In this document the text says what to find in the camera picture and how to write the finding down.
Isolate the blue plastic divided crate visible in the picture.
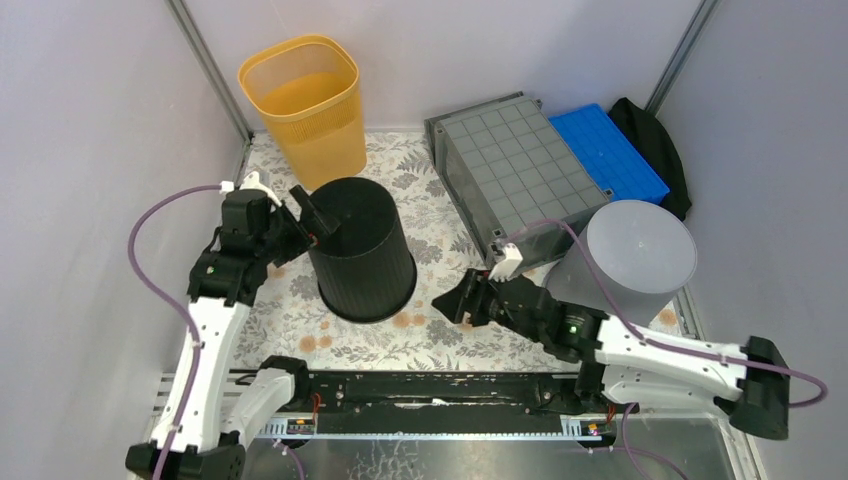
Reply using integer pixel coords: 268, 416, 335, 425
549, 104, 670, 205

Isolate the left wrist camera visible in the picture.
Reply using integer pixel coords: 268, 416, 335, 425
219, 170, 283, 207

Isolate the floral patterned table mat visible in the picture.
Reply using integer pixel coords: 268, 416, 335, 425
232, 132, 572, 372

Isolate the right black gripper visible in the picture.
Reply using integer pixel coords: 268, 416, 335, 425
431, 267, 545, 344

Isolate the large grey plastic crate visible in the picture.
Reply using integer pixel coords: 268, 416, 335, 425
424, 92, 610, 273

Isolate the aluminium frame base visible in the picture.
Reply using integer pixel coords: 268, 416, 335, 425
244, 411, 767, 479

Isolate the black cloth bundle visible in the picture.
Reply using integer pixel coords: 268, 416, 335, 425
608, 97, 692, 221

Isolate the yellow slatted waste bin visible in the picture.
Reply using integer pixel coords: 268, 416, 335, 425
238, 34, 367, 190

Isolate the grey plastic waste bin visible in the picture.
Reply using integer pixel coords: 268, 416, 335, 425
544, 200, 697, 326

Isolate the black plastic waste bin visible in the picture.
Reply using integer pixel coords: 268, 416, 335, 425
309, 177, 417, 324

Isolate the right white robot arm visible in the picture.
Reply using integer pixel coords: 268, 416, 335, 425
431, 269, 790, 440

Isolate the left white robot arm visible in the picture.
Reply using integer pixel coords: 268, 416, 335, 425
125, 182, 339, 479

